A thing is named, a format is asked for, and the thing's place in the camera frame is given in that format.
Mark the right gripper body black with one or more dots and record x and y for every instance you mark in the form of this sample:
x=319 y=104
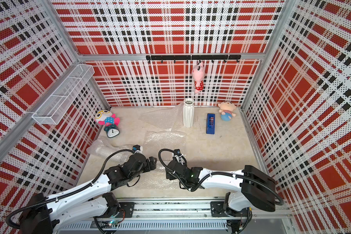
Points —
x=169 y=177

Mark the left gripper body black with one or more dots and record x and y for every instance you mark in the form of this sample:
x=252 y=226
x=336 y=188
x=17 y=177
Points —
x=138 y=173

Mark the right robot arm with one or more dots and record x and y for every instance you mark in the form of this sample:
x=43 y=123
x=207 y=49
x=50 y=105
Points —
x=248 y=187

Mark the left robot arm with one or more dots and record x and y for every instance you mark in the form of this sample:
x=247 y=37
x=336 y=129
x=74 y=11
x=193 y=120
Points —
x=92 y=199

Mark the bubble wrap pile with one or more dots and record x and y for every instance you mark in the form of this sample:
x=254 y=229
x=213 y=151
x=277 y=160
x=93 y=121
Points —
x=168 y=119

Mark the teal alarm clock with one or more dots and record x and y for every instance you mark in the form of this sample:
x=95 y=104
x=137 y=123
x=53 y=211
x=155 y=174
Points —
x=111 y=131

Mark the blue tape dispenser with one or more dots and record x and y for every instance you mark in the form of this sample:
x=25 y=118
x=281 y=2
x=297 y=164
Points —
x=210 y=124

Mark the white pink owl plush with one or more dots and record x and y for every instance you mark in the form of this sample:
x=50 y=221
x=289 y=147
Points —
x=106 y=118

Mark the tall white ribbed vase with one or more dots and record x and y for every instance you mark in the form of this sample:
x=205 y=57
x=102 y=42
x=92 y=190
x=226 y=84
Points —
x=188 y=112

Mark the plush doll blue pants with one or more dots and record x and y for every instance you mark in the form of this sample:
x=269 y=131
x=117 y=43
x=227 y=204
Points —
x=226 y=110

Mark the pink hanging plush toy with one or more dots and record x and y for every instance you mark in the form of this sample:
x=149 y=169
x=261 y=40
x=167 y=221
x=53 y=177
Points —
x=198 y=74

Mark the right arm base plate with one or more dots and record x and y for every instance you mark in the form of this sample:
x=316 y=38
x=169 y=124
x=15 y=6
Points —
x=219 y=209

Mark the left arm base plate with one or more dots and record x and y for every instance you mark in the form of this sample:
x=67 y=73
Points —
x=125 y=209

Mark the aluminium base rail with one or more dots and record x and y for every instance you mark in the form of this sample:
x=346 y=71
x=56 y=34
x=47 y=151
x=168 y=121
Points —
x=193 y=214

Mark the white wire mesh shelf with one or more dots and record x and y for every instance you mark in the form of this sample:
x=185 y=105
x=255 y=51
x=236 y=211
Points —
x=56 y=104

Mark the black hook rail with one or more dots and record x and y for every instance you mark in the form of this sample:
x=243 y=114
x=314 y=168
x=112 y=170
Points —
x=163 y=58

